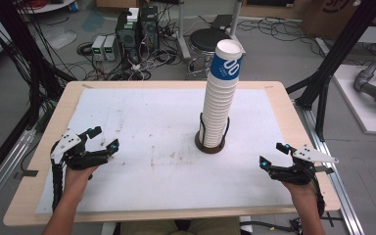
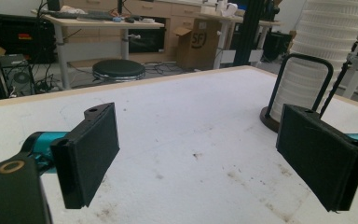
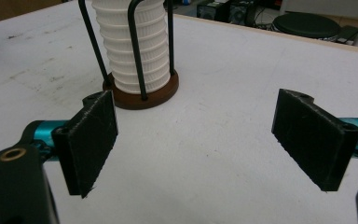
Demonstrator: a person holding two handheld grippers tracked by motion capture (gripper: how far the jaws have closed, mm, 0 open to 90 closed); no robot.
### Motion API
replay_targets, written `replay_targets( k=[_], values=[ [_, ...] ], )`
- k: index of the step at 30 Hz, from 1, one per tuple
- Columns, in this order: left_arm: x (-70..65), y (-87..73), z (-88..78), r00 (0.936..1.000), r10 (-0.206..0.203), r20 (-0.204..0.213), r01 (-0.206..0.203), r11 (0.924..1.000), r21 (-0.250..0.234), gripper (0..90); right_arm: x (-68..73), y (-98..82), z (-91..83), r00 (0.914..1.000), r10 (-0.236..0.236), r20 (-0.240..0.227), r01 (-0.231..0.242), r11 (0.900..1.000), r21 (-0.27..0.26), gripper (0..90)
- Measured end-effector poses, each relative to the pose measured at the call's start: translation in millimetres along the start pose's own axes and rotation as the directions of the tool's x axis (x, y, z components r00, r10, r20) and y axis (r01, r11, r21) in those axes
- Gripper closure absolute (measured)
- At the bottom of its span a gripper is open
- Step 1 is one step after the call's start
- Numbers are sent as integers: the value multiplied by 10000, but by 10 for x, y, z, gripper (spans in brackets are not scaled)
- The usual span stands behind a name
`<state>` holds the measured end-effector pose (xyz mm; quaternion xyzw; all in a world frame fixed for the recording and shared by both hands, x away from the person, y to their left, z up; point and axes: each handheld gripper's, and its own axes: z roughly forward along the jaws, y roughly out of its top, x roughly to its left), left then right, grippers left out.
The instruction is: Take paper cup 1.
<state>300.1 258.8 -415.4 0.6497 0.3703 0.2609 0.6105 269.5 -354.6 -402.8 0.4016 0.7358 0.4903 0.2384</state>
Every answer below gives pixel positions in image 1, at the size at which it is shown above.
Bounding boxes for black metal frame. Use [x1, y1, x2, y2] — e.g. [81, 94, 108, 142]
[0, 0, 76, 194]
[285, 0, 376, 142]

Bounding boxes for stack of white paper cups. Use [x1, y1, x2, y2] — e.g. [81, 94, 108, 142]
[202, 38, 245, 149]

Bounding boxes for grey power supply unit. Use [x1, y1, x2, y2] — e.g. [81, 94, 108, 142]
[103, 34, 118, 63]
[90, 34, 108, 62]

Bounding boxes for black computer tower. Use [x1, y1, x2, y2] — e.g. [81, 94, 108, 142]
[139, 5, 161, 51]
[115, 11, 142, 64]

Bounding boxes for white floor platform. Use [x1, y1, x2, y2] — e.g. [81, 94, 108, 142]
[332, 64, 376, 135]

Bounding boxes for white table mat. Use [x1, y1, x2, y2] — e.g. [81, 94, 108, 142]
[35, 87, 296, 215]

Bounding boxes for person's khaki trousers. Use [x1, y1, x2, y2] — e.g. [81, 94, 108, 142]
[119, 216, 243, 235]

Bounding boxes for white metal stand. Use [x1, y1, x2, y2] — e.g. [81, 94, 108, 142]
[175, 0, 247, 61]

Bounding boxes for black round stool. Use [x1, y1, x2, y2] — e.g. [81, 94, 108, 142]
[185, 27, 233, 80]

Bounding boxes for black cup holder base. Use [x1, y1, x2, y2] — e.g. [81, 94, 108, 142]
[194, 112, 231, 155]

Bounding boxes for tangle of floor cables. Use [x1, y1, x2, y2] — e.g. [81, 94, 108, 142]
[66, 6, 197, 82]

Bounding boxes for person's left hand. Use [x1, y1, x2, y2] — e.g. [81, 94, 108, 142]
[63, 164, 99, 194]

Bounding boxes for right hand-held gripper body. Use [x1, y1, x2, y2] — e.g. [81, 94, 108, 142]
[269, 144, 340, 186]

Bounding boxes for brown cardboard box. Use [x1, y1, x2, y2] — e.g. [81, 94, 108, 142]
[302, 0, 376, 41]

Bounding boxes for aluminium rail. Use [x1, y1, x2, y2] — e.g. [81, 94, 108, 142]
[0, 127, 37, 217]
[294, 103, 366, 235]

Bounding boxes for person's right hand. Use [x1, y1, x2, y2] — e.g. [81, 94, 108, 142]
[281, 181, 318, 202]

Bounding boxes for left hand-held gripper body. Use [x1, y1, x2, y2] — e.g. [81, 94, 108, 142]
[49, 127, 110, 171]

